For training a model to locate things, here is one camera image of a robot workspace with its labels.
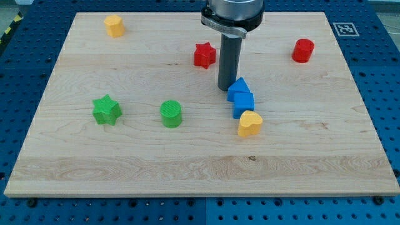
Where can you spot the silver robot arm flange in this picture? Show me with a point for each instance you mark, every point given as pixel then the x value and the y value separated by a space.
pixel 233 18

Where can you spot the blue triangle block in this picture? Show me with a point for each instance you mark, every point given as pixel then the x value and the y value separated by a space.
pixel 239 86

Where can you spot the red star block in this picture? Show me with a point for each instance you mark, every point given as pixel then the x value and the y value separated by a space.
pixel 204 55

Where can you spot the green star block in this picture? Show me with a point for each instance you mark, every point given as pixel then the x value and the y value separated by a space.
pixel 106 110

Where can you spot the green cylinder block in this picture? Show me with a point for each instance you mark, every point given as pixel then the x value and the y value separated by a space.
pixel 171 113

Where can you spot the blue cube block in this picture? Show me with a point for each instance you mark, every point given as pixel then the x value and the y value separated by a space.
pixel 243 101

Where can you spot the yellow heart block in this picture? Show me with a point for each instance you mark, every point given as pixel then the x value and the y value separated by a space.
pixel 250 123

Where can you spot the wooden board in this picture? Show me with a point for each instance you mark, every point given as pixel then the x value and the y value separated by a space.
pixel 317 138

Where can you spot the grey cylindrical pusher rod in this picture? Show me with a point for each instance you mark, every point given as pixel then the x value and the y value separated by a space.
pixel 228 60

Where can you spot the yellow hexagon block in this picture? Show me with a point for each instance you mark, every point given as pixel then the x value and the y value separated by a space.
pixel 114 26

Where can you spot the red cylinder block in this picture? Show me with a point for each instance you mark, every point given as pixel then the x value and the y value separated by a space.
pixel 303 50

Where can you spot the white fiducial marker tag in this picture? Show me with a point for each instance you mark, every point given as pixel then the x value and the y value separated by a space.
pixel 345 29

